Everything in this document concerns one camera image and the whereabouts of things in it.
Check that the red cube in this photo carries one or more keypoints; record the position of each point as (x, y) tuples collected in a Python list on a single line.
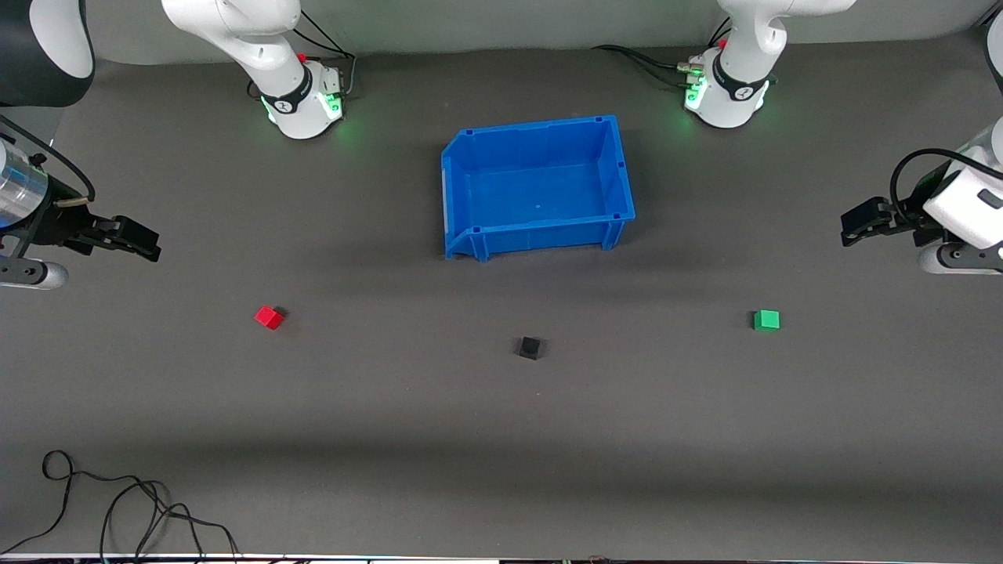
[(269, 317)]

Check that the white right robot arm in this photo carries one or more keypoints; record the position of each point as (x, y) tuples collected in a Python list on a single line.
[(258, 47)]

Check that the blue plastic storage bin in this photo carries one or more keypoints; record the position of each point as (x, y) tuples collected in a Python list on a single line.
[(541, 196)]

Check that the black cube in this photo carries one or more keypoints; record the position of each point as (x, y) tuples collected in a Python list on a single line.
[(530, 348)]

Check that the green cube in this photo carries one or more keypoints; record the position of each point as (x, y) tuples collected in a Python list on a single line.
[(766, 320)]

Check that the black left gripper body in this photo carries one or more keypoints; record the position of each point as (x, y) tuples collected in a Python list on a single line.
[(901, 215)]

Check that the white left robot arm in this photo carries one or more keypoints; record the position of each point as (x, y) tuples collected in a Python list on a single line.
[(736, 102)]

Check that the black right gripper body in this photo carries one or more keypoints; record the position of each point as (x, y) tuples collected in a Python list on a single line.
[(56, 228)]

